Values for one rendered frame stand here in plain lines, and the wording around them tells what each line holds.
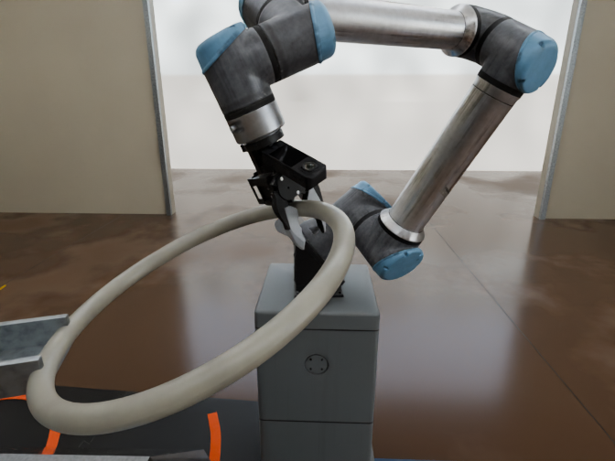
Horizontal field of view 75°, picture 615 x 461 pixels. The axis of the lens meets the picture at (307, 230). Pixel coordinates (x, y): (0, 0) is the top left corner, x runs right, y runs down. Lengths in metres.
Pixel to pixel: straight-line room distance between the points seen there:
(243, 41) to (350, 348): 0.98
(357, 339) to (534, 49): 0.90
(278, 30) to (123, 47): 5.03
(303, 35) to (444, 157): 0.55
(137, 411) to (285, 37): 0.53
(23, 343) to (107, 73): 5.12
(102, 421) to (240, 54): 0.50
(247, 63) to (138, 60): 4.94
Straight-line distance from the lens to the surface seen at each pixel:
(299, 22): 0.69
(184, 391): 0.42
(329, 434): 1.58
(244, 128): 0.67
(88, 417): 0.48
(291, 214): 0.70
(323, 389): 1.44
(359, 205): 1.29
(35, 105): 6.25
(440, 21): 1.04
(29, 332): 0.76
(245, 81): 0.66
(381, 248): 1.20
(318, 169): 0.63
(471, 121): 1.08
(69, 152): 6.11
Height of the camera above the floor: 1.49
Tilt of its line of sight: 18 degrees down
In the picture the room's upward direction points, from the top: straight up
